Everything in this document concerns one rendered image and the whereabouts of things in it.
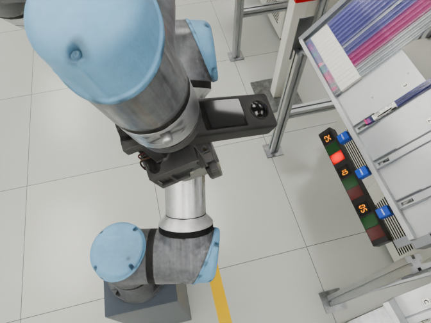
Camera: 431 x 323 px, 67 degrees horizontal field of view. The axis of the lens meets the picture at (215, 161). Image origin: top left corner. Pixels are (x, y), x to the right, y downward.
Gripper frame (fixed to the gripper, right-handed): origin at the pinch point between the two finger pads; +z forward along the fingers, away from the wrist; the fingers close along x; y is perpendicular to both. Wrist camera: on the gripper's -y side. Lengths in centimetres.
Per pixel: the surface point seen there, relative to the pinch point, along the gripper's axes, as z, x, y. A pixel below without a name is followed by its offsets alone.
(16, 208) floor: 88, -45, 98
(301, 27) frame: 46, -46, -40
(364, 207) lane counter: 39, 14, -29
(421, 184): 30, 14, -40
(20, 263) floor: 83, -18, 97
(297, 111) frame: 85, -34, -37
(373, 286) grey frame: 58, 34, -26
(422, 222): 31, 21, -36
